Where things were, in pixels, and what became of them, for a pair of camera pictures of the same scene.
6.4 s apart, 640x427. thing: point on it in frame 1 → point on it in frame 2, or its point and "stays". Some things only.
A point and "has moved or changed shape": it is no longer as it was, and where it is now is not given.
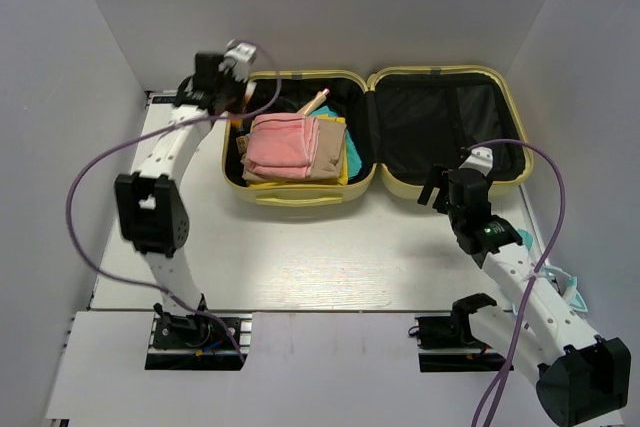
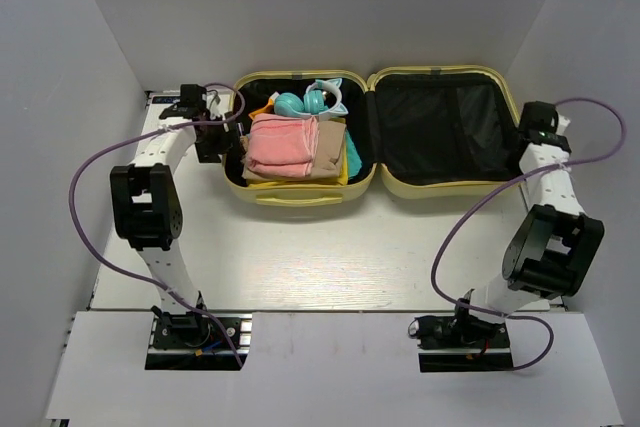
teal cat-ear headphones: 571,296 has moved or changed shape
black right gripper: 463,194 → 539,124
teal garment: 353,158 stays
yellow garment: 343,177 stays
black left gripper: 241,85 → 210,154
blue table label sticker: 163,100 stays
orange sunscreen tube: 251,85 → 268,109
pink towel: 282,145 stays
